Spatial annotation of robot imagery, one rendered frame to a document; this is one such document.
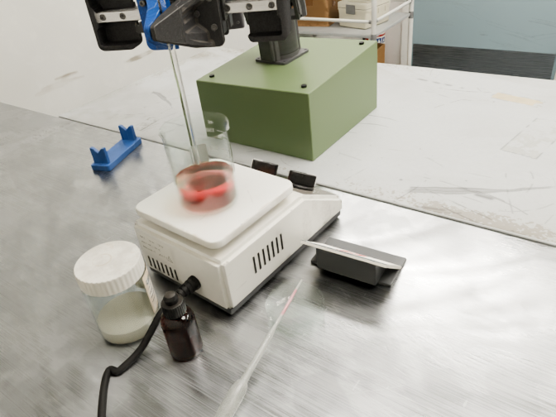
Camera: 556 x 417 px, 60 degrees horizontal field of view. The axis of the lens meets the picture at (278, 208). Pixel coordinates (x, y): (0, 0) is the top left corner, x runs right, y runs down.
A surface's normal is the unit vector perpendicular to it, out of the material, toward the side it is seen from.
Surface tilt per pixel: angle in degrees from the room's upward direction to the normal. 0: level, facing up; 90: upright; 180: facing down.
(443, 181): 0
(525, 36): 90
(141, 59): 90
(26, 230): 0
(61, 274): 0
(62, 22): 90
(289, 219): 90
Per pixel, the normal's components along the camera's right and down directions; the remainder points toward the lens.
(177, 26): 0.89, 0.17
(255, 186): -0.11, -0.83
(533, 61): -0.57, 0.51
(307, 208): 0.78, 0.28
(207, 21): -0.17, 0.55
